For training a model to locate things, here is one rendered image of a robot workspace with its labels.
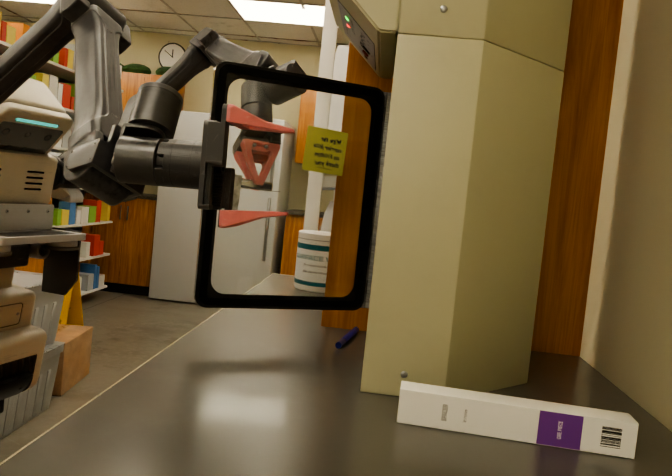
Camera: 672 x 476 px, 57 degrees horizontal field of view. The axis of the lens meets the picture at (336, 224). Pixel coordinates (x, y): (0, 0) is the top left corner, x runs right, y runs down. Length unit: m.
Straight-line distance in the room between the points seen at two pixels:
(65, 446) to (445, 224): 0.50
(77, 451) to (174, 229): 5.42
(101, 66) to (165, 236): 5.13
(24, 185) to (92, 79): 0.68
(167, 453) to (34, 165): 1.06
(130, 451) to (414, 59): 0.56
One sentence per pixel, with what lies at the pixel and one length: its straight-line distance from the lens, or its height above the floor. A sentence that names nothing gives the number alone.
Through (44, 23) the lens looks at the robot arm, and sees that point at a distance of 1.22.
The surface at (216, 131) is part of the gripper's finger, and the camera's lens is 0.72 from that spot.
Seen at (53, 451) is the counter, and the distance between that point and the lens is 0.65.
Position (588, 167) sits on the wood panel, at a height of 1.29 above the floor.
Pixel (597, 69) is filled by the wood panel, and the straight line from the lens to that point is 1.27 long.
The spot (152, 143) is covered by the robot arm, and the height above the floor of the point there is 1.23.
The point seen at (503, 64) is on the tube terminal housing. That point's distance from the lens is 0.88.
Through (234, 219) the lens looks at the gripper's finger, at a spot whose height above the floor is 1.16.
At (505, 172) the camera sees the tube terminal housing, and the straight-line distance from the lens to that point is 0.89.
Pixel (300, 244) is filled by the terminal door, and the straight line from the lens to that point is 1.07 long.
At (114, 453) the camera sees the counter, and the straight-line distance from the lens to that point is 0.64.
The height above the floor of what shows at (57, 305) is 0.52.
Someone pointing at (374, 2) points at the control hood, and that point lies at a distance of 0.85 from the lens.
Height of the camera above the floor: 1.20
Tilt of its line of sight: 3 degrees down
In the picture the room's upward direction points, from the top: 6 degrees clockwise
